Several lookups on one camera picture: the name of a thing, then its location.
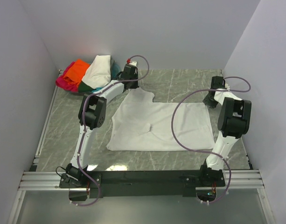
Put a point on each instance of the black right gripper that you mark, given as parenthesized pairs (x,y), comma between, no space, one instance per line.
(206,101)

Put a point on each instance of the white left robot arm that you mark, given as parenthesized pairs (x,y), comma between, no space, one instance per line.
(92,115)

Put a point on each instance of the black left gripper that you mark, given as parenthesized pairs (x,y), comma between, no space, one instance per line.
(136,86)

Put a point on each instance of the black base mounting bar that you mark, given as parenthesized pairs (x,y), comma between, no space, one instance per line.
(139,183)

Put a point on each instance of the white t-shirt in basket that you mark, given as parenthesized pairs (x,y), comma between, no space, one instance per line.
(99,72)

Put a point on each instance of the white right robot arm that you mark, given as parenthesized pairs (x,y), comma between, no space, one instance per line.
(233,122)

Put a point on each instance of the teal plastic laundry basket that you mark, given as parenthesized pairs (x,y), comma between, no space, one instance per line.
(115,69)

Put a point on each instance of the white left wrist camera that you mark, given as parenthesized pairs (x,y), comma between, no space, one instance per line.
(131,62)

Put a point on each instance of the pink t-shirt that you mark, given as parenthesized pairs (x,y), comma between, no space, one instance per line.
(64,84)

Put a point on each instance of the turquoise t-shirt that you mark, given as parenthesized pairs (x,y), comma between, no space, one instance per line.
(97,89)

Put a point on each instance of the white t-shirt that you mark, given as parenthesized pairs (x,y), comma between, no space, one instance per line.
(140,124)
(99,72)

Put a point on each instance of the orange t-shirt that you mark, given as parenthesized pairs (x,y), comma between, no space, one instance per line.
(76,72)

